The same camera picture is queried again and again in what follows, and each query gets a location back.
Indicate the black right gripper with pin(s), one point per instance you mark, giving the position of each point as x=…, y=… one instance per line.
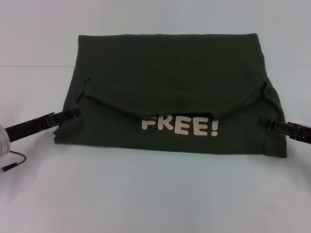
x=298, y=132

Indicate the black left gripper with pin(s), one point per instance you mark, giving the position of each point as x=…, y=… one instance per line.
x=29, y=126

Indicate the dark green t-shirt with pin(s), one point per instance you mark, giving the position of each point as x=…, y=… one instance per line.
x=170, y=72

